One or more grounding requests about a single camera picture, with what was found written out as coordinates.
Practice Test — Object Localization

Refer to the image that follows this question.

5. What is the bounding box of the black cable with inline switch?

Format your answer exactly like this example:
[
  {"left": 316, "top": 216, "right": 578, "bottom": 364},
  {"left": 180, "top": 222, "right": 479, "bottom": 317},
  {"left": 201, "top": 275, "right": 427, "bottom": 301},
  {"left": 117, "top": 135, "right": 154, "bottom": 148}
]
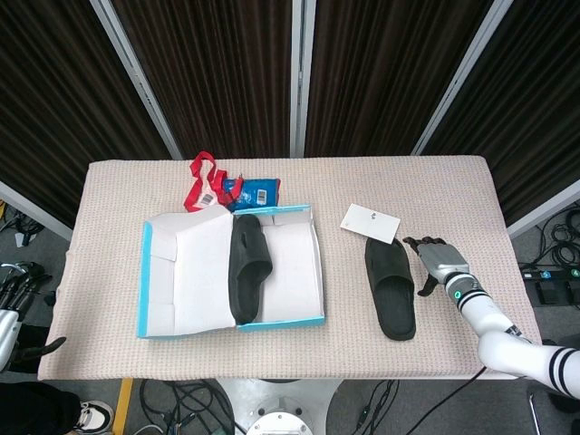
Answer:
[{"left": 353, "top": 380, "right": 401, "bottom": 435}]

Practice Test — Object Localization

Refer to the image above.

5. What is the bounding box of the black power strip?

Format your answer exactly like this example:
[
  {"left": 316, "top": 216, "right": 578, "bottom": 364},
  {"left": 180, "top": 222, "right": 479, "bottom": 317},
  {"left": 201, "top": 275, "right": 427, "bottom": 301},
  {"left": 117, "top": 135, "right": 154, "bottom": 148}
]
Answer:
[{"left": 518, "top": 266, "right": 580, "bottom": 281}]

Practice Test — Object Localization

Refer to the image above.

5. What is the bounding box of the yellow floor tape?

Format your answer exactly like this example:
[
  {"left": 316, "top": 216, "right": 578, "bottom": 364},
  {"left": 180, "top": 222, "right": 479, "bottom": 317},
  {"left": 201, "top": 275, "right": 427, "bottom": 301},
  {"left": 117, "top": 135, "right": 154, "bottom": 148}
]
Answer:
[{"left": 111, "top": 378, "right": 135, "bottom": 431}]

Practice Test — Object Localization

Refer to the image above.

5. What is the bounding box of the blue plastic package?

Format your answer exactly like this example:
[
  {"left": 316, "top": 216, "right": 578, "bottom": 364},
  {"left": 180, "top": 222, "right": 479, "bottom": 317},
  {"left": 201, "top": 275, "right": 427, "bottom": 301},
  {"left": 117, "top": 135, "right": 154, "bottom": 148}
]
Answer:
[{"left": 221, "top": 176, "right": 282, "bottom": 213}]

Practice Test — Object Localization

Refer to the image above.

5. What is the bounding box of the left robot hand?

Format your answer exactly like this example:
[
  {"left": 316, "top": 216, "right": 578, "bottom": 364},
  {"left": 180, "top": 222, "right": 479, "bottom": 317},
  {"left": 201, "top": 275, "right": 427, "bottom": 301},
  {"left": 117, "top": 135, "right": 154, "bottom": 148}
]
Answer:
[{"left": 0, "top": 261, "right": 68, "bottom": 371}]

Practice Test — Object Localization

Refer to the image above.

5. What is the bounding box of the beige cloth-covered table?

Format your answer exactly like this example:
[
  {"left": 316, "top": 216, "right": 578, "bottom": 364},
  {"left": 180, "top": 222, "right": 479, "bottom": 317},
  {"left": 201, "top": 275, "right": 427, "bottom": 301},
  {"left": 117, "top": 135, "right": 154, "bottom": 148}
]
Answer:
[{"left": 37, "top": 156, "right": 543, "bottom": 382}]

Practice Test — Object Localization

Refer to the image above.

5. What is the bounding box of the light blue cardboard shoe box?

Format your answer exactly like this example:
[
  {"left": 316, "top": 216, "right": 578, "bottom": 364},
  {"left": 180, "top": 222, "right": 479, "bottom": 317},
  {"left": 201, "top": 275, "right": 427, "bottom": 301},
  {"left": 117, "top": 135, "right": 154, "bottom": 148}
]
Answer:
[{"left": 137, "top": 203, "right": 327, "bottom": 340}]

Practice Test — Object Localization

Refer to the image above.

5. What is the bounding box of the black floor cable bundle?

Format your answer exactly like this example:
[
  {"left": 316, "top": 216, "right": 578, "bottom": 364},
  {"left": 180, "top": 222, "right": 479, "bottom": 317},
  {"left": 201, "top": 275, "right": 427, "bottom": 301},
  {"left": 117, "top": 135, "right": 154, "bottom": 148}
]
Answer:
[
  {"left": 538, "top": 203, "right": 580, "bottom": 266},
  {"left": 138, "top": 379, "right": 237, "bottom": 435},
  {"left": 0, "top": 203, "right": 43, "bottom": 249}
]

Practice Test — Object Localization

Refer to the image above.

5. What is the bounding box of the black slipper with frayed tag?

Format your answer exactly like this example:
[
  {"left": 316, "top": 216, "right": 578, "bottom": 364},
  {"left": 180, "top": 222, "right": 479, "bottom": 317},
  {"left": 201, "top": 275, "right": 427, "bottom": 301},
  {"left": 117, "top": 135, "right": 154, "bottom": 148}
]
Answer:
[{"left": 227, "top": 214, "right": 274, "bottom": 325}]

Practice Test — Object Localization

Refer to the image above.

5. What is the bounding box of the white and black sneaker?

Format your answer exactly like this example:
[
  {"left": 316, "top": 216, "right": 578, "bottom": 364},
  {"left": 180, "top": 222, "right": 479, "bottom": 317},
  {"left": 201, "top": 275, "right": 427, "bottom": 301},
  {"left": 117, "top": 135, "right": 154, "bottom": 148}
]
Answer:
[{"left": 74, "top": 401, "right": 114, "bottom": 431}]

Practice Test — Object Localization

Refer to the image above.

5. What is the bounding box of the silver aluminium partition post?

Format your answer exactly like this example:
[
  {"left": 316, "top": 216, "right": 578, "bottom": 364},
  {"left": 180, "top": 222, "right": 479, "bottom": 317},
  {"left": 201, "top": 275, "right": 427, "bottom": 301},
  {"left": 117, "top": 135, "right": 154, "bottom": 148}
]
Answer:
[
  {"left": 411, "top": 0, "right": 516, "bottom": 157},
  {"left": 289, "top": 0, "right": 317, "bottom": 159},
  {"left": 90, "top": 0, "right": 182, "bottom": 160},
  {"left": 0, "top": 180, "right": 73, "bottom": 241},
  {"left": 507, "top": 179, "right": 580, "bottom": 239}
]

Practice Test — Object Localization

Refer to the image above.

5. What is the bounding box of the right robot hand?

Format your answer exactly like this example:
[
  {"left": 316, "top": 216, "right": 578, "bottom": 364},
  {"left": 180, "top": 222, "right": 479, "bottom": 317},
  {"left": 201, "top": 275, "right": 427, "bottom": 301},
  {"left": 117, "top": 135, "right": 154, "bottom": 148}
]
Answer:
[{"left": 401, "top": 235, "right": 471, "bottom": 298}]

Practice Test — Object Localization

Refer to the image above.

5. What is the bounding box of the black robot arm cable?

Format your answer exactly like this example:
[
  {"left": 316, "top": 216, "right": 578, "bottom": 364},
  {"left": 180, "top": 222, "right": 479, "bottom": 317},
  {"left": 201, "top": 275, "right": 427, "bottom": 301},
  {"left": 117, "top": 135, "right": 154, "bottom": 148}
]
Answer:
[{"left": 398, "top": 367, "right": 487, "bottom": 435}]

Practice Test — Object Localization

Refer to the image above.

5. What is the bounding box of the white paper card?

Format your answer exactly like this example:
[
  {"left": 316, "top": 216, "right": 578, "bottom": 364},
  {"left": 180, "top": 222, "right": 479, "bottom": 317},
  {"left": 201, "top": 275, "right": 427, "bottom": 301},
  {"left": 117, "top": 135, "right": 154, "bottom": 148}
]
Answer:
[{"left": 339, "top": 203, "right": 401, "bottom": 246}]

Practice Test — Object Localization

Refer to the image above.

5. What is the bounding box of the black trouser leg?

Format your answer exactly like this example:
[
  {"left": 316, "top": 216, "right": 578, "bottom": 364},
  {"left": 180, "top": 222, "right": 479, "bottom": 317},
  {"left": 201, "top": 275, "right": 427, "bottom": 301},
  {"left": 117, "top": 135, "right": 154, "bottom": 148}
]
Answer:
[{"left": 0, "top": 381, "right": 83, "bottom": 435}]

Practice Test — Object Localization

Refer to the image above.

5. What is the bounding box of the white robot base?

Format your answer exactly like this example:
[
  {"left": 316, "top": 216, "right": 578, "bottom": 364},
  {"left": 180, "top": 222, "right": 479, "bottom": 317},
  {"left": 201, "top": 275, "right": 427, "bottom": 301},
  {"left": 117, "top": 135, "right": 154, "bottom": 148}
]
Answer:
[{"left": 216, "top": 378, "right": 346, "bottom": 435}]

